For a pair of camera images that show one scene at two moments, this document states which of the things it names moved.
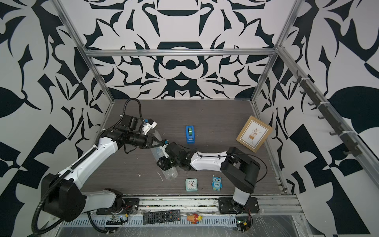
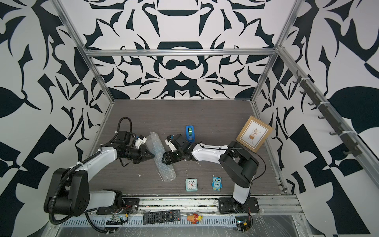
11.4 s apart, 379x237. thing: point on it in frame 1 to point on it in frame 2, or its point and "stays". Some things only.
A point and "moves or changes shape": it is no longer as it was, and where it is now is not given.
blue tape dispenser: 190,134 stays
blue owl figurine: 217,183 stays
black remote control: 158,217 stays
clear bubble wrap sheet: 171,173 moves or changes shape
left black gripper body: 141,141 to 138,155
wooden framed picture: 254,134 stays
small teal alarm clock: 191,184 stays
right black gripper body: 166,162 to 172,156
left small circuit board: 117,220 stays
